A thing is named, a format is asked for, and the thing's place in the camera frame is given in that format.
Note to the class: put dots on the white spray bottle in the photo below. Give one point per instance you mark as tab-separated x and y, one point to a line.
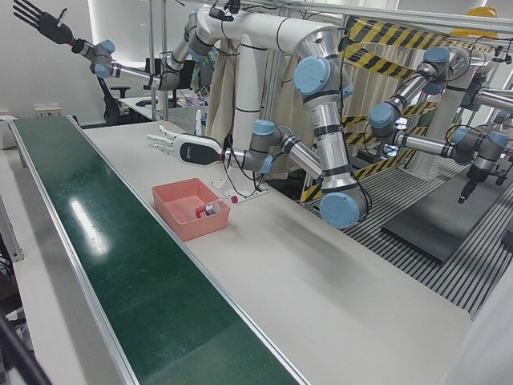
200	124

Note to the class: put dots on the green conveyor belt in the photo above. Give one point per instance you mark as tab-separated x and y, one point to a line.
120	260

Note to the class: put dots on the black floor mat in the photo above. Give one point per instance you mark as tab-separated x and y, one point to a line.
433	228

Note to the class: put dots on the black overhead camera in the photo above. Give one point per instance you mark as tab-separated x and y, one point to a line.
222	12

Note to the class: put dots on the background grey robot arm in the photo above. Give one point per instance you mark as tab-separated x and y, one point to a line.
421	142

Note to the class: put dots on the black stand pole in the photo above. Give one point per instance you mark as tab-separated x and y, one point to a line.
20	353

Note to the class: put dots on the white power strip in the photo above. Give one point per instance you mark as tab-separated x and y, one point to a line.
47	111

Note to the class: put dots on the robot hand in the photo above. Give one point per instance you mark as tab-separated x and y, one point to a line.
54	28
196	150

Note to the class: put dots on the white perforated table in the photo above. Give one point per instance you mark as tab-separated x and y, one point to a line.
184	113

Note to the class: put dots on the black office chair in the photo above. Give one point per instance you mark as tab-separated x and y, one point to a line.
112	104

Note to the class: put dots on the colourful patterned cloth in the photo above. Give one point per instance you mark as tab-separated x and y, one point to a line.
204	68

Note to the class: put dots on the yellow hard hat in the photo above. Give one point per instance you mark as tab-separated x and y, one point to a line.
477	33
483	12

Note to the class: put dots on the aluminium overhead beam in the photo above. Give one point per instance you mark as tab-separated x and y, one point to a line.
401	14

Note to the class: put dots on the white pedestal base plate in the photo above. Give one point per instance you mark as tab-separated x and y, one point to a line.
248	188

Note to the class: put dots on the aluminium frame post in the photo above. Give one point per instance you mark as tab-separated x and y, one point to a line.
164	100
151	48

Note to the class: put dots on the pink plastic basket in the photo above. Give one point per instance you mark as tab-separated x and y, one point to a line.
180	224

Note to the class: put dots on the clear water bottle red label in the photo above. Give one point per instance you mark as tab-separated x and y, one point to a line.
210	209

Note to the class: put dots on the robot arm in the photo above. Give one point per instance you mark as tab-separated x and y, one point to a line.
132	74
332	152

